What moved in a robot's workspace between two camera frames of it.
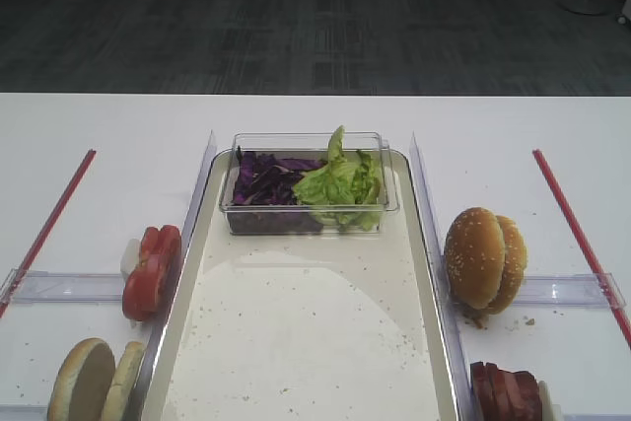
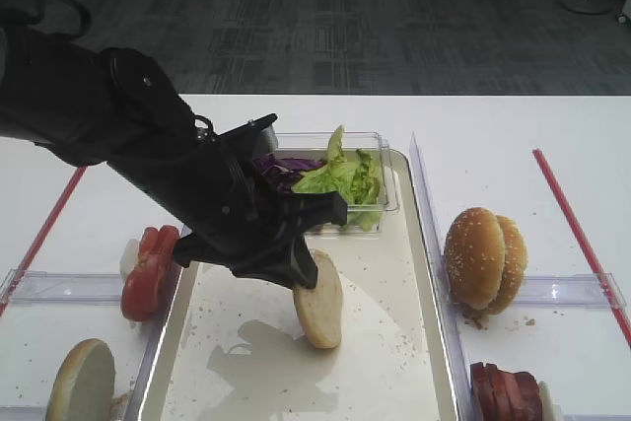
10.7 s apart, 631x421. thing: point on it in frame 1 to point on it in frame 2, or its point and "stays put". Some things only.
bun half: x=122 y=382 to x=320 y=308
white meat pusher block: x=549 y=411 stays put
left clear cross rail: x=51 y=287 stays put
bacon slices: x=502 y=395 stays put
